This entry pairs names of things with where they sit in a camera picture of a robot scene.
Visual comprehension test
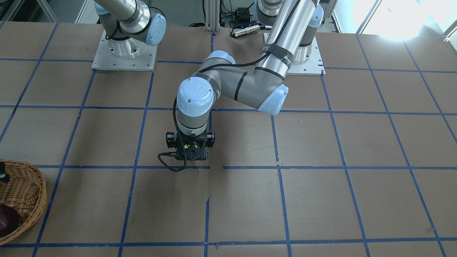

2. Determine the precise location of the aluminium frame post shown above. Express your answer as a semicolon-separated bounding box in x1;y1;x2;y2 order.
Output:
204;0;220;35

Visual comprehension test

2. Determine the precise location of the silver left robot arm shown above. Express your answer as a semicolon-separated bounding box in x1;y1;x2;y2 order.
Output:
158;0;321;161

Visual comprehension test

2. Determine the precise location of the silver cylindrical metal connector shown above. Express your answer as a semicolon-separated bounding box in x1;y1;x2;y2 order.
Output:
230;25;261;39

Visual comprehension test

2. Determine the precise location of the dark red apple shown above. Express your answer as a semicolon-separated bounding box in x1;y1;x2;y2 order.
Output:
0;204;20;237

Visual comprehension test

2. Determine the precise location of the black power adapter box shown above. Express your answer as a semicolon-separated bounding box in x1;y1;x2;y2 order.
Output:
234;7;250;28

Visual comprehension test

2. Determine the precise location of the woven wicker basket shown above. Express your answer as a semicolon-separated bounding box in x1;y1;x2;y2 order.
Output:
1;160;48;245

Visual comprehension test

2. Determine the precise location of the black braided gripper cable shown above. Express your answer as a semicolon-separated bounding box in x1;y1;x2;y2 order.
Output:
158;0;302;172

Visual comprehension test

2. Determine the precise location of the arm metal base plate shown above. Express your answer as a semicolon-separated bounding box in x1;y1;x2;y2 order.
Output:
273;29;325;77
92;31;158;71

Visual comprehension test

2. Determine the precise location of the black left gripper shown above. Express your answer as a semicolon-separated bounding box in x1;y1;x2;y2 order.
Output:
165;131;216;161

